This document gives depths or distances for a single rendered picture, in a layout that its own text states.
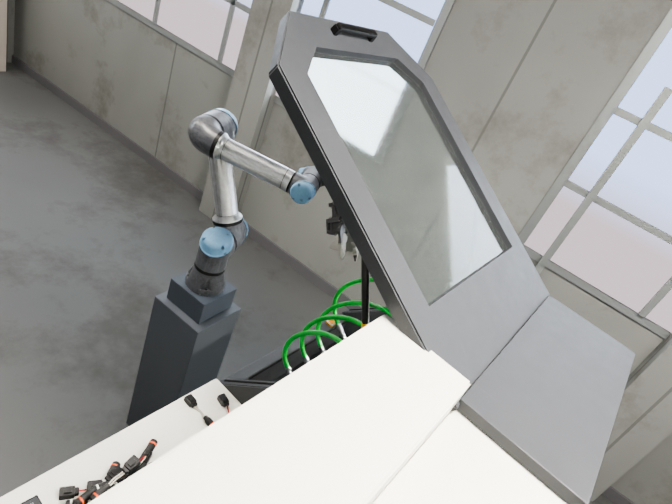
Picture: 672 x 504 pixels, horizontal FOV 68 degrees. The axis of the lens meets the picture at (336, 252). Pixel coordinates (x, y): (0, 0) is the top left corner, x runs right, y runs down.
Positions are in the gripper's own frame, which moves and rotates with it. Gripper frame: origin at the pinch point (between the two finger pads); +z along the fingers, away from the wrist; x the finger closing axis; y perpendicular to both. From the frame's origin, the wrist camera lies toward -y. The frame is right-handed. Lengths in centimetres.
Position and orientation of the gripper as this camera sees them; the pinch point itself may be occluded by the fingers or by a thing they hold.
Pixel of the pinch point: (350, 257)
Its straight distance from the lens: 168.3
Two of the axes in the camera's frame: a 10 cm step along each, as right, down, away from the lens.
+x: -6.3, -0.7, -7.7
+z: 0.4, 9.9, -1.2
